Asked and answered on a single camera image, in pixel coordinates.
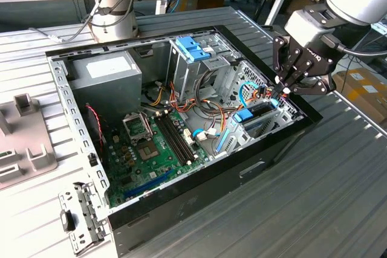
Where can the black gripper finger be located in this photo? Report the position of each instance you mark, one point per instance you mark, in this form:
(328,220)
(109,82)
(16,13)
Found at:
(279,55)
(317,87)

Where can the hard disk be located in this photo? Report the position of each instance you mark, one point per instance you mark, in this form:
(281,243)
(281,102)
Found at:
(243,116)

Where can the silver perforated disk cage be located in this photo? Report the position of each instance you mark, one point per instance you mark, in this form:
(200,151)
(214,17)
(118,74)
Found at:
(239,137)

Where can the taped cardboard box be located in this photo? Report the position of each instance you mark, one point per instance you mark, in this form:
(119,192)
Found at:
(362,89)

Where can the brown cardboard sheet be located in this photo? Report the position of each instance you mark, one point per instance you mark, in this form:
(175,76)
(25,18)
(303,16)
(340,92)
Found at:
(297,4)

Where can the blue plastic drive latch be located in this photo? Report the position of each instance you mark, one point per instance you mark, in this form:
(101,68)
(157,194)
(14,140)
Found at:
(193,51)

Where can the silver optical drive cage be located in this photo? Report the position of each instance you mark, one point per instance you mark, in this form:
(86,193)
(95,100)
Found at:
(184,70)

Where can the white board connector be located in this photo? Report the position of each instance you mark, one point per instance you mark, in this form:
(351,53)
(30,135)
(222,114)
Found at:
(188,137)

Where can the black RAM slot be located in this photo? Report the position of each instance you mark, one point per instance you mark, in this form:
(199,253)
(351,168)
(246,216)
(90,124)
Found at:
(176,139)
(179,137)
(168,141)
(171,140)

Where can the black PC case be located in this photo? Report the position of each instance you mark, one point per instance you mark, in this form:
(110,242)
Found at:
(211,197)

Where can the CPU socket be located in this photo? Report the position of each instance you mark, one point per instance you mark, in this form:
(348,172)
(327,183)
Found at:
(148,151)

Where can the green motherboard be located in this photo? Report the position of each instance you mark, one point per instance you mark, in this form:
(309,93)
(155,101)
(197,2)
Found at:
(151,167)

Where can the grey power supply unit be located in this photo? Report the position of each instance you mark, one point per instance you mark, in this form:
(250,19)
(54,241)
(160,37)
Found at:
(106,89)

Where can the blue expansion slot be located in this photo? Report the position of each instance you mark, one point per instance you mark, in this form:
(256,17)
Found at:
(145,186)

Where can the grey parts rack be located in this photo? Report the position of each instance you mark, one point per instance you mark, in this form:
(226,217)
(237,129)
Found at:
(27,137)

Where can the green RAM stick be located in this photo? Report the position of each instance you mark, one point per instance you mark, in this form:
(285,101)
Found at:
(6,153)

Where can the small black case switch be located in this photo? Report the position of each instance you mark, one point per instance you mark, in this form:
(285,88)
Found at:
(92,159)

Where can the silver expansion slot bracket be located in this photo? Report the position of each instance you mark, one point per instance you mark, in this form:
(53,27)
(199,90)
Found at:
(87,209)

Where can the black bracket latch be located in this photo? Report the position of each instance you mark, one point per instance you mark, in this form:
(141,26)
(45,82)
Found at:
(68,220)

